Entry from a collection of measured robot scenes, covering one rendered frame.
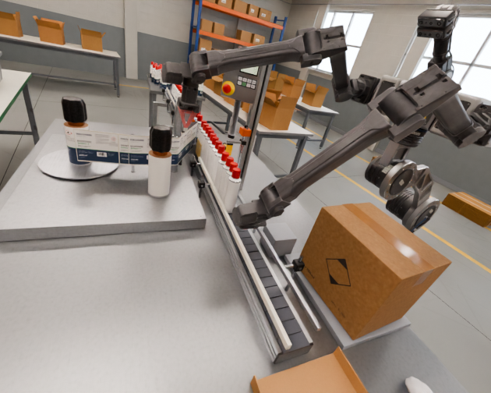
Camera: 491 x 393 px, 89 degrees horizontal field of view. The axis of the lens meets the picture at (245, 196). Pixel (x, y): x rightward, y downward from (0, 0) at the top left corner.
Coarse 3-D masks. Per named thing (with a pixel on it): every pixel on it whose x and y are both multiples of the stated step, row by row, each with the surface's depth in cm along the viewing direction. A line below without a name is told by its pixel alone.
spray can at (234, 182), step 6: (234, 168) 98; (234, 174) 98; (228, 180) 100; (234, 180) 99; (240, 180) 100; (228, 186) 101; (234, 186) 100; (228, 192) 102; (234, 192) 101; (228, 198) 103; (234, 198) 103; (228, 204) 104; (234, 204) 105; (228, 210) 106
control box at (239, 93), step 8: (232, 72) 108; (224, 80) 111; (232, 80) 110; (232, 88) 111; (240, 88) 111; (248, 88) 110; (256, 88) 109; (224, 96) 114; (232, 96) 113; (240, 96) 112; (248, 96) 111
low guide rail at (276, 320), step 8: (200, 160) 138; (208, 176) 124; (216, 192) 113; (224, 208) 104; (224, 216) 101; (232, 224) 96; (232, 232) 94; (240, 240) 89; (240, 248) 87; (248, 256) 83; (248, 264) 81; (256, 280) 75; (264, 296) 71; (272, 312) 67; (280, 320) 66; (280, 328) 64; (280, 336) 64; (288, 344) 61
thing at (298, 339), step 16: (240, 256) 87; (256, 256) 89; (256, 272) 82; (256, 288) 77; (272, 288) 78; (272, 304) 73; (272, 320) 69; (288, 320) 70; (288, 336) 66; (304, 336) 67
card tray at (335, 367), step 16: (336, 352) 68; (304, 368) 64; (320, 368) 65; (336, 368) 66; (352, 368) 64; (256, 384) 56; (272, 384) 60; (288, 384) 60; (304, 384) 61; (320, 384) 62; (336, 384) 63; (352, 384) 63
